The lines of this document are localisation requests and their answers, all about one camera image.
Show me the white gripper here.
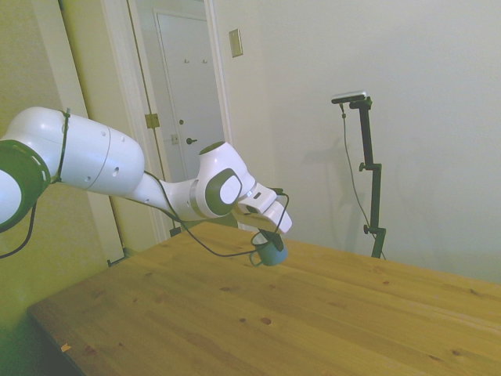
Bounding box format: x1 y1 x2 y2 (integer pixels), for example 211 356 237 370
234 188 294 252

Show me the black cable tie strap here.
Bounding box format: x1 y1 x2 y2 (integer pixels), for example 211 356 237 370
49 108 72 185

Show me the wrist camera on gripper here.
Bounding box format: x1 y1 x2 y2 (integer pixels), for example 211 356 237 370
238 201 271 217

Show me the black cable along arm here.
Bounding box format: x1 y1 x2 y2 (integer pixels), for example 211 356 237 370
0 171 290 260

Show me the beige wall switch plate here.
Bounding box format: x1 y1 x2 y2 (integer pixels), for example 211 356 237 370
228 28 244 59

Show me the white closed door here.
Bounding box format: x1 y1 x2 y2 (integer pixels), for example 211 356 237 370
154 10 225 185

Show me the black articulated camera stand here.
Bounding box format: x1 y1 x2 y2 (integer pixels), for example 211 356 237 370
348 97 387 259

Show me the white open door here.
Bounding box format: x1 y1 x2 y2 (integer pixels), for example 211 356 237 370
33 0 136 267

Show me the light blue enamel mug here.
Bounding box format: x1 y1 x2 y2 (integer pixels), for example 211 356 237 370
249 232 290 268

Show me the grey stereo camera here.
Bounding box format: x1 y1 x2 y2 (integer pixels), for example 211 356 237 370
330 90 369 105

